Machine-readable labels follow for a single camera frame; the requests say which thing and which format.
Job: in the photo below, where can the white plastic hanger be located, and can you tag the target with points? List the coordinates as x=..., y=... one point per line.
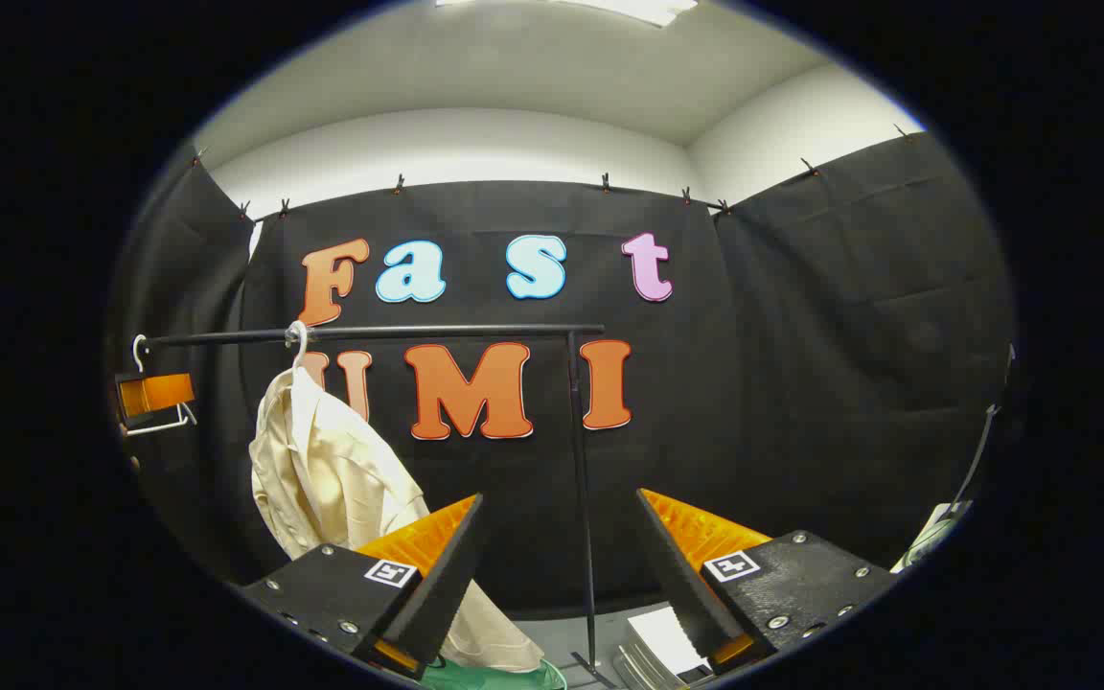
x=298, y=345

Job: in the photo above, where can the black clothes rack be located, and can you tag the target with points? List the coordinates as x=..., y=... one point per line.
x=437, y=332

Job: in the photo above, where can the black backdrop cloth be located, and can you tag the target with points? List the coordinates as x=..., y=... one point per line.
x=801, y=364

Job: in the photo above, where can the cream shirt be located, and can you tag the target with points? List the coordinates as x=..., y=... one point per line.
x=332, y=470

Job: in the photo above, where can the white cabinet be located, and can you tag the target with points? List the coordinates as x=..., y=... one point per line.
x=667, y=642

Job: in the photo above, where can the ceiling light panel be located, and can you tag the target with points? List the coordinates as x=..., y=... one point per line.
x=629, y=8

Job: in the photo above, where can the row of backdrop clips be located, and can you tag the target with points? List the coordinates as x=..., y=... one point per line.
x=400, y=182

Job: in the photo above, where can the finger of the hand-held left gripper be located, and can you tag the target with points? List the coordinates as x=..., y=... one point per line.
x=157, y=393

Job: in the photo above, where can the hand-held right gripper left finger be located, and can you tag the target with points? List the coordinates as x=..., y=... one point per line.
x=437, y=594

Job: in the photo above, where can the green laundry hamper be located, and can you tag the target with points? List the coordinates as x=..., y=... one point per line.
x=494, y=678

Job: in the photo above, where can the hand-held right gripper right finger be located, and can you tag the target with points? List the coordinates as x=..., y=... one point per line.
x=681, y=585

